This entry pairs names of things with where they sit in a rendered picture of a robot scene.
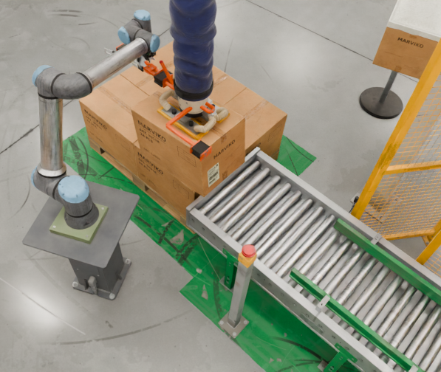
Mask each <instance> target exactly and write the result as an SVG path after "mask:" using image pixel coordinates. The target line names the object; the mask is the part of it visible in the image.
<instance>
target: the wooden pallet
mask: <svg viewBox="0 0 441 372"><path fill-rule="evenodd" d="M88 138H89V144H90V147H91V148H93V149H94V150H95V151H96V152H98V153H99V154H100V155H101V156H102V157H103V158H104V159H105V160H107V161H108V162H109V163H110V164H111V165H113V166H114V167H115V168H117V169H118V170H119V171H120V172H121V173H122V174H123V175H124V176H126V177H127V178H128V179H129V180H131V181H132V182H133V183H134V184H135V185H136V186H138V187H139V188H140V189H141V190H142V191H143V192H144V193H146V194H147V195H148V196H150V197H151V198H152V199H153V200H154V201H155V202H156V203H158V204H159V205H160V206H161V207H162V208H163V209H165V210H166V211H167V212H168V213H170V214H171V215H172V216H173V217H175V219H176V220H178V221H179V222H180V223H181V224H182V225H184V226H185V227H186V228H187V229H189V230H190V231H191V232H192V233H193V234H195V232H194V231H193V230H192V229H191V228H190V227H188V226H187V225H186V217H185V216H184V215H183V214H181V212H180V211H178V210H177V209H176V208H175V207H173V206H172V205H171V204H169V203H168V202H167V201H166V200H165V199H164V198H163V197H162V196H160V195H159V194H158V193H156V192H155V191H154V190H153V189H152V188H150V187H149V186H148V185H147V184H146V183H145V182H144V181H142V180H141V179H140V178H139V177H138V176H136V175H135V174H134V173H132V172H131V171H130V170H129V169H128V168H127V167H126V166H124V165H123V164H122V163H121V162H119V161H118V160H117V159H115V158H114V157H113V156H112V155H111V154H110V153H109V152H108V151H106V150H105V149H104V148H102V147H101V146H100V145H99V144H97V143H96V142H95V141H94V140H93V139H92V138H91V137H89V136H88ZM279 150H280V148H279V149H278V150H277V151H276V152H275V153H274V154H272V155H271V156H270V157H271V158H272V159H274V160H275V161H276V160H277V159H278V153H279Z"/></svg>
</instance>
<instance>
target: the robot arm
mask: <svg viewBox="0 0 441 372"><path fill-rule="evenodd" d="M117 34H118V37H119V39H120V40H121V41H122V42H123V43H124V44H127V45H125V46H124V47H123V48H121V49H119V50H118V51H116V52H114V53H113V54H111V55H110V56H108V57H107V58H105V59H103V60H102V61H100V62H99V63H96V64H95V65H94V66H92V67H90V68H89V69H87V70H86V71H84V72H76V73H75V74H73V75H67V74H65V73H63V72H61V71H59V70H57V69H55V68H54V67H52V66H48V65H43V66H40V67H38V68H37V69H36V70H35V71H34V73H33V77H32V82H33V84H34V86H36V87H38V107H39V129H40V152H41V162H40V163H39V164H38V165H37V166H36V167H35V169H34V170H33V171H32V174H31V182H32V184H33V186H34V187H36V188H37V189H38V190H40V191H41V192H43V193H45V194H46V195H48V196H49V197H51V198H53V199H54V200H56V201H57V202H59V203H61V204H62V205H63V206H64V208H65V213H64V219H65V222H66V224H67V225H68V226H69V227H71V228H73V229H76V230H83V229H86V228H89V227H91V226H92V225H93V224H94V223H95V222H96V221H97V220H98V217H99V210H98V207H97V206H96V204H95V203H93V202H92V198H91V195H90V192H89V186H88V184H87V183H86V181H85V180H84V179H83V178H82V177H80V176H75V175H72V176H68V175H67V174H66V165H65V164H64V163H63V99H65V100H74V99H79V98H82V97H86V96H88V95H89V94H91V93H92V91H93V88H94V87H96V86H97V85H98V84H100V83H102V82H103V81H104V80H106V79H107V78H109V77H111V76H112V75H113V74H115V73H116V72H118V71H120V70H121V69H122V68H124V67H125V66H127V65H129V64H130V63H131V62H133V61H135V60H136V59H137V62H138V65H139V67H140V68H141V69H142V66H144V67H145V66H146V64H145V63H144V61H143V57H144V58H145V59H146V60H147V61H149V63H151V60H154V61H155V59H154V55H156V51H157V50H158V48H159V46H160V38H159V36H157V35H155V34H153V33H151V16H150V13H149V12H148V11H146V10H137V11H135V12H134V18H133V19H132V20H130V21H129V22H128V23H126V24H125V25H123V26H122V27H121V28H120V29H119V30H118V32H117Z"/></svg>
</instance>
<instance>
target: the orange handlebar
mask: <svg viewBox="0 0 441 372"><path fill-rule="evenodd" d="M144 63H145V64H146V65H147V67H144V66H143V69H144V70H145V72H146V73H147V74H149V75H152V76H154V73H155V72H158V71H159V69H158V68H157V66H155V65H154V64H152V63H149V62H148V61H145V62H144ZM165 85H167V86H168V87H170V88H171V89H173V90H174V86H173V85H172V84H170V83H169V82H168V81H166V82H165ZM205 105H206V106H207V107H209V108H210V109H211V110H209V109H207V108H206V107H204V106H200V108H201V109H202V110H203V111H205V112H206V113H208V114H212V113H214V112H215V107H214V106H212V105H211V104H210V103H208V102H206V103H205ZM192 109H193V108H192V107H188V108H186V109H185V110H183V111H182V112H180V113H179V114H178V115H177V116H176V117H174V118H173V119H171V120H170V121H168V122H167V123H166V128H167V129H168V130H169V131H171V132H173V133H174V134H176V135H177V136H178V137H179V138H181V139H182V140H184V141H185V142H186V143H188V144H189V145H190V146H192V145H193V144H194V143H195V142H193V141H192V140H190V139H189V138H187V137H186V136H185V135H184V134H182V133H181V132H179V131H178V130H176V129H175V128H174V127H172V126H171V125H173V124H174V123H175V122H176V121H178V120H179V119H180V118H182V117H183V116H185V115H186V114H187V113H188V112H190V111H191V110H192Z"/></svg>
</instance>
